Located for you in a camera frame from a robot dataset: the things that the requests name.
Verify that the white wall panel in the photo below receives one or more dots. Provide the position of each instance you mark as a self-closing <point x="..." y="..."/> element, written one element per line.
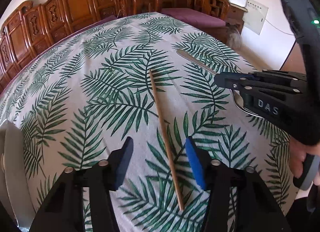
<point x="255" y="16"/>

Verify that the purple bench cushion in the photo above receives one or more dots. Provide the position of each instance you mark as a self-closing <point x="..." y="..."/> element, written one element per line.
<point x="178" y="17"/>

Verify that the palm leaf tablecloth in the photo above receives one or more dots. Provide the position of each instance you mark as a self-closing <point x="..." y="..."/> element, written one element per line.
<point x="81" y="99"/>

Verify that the grey metal tray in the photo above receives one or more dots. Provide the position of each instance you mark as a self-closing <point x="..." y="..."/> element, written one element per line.
<point x="15" y="196"/>

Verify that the carved wooden bench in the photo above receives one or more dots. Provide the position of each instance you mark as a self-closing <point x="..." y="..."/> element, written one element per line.
<point x="33" y="28"/>

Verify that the brown wooden chopstick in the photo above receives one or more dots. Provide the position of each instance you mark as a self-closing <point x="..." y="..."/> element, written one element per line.
<point x="167" y="144"/>

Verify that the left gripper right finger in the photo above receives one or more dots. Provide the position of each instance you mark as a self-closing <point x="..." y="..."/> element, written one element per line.
<point x="239" y="200"/>

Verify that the right hand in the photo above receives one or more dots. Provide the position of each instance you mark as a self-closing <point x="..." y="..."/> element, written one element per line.
<point x="298" y="152"/>

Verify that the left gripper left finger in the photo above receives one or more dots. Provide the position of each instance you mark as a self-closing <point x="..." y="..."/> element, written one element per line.
<point x="63" y="207"/>

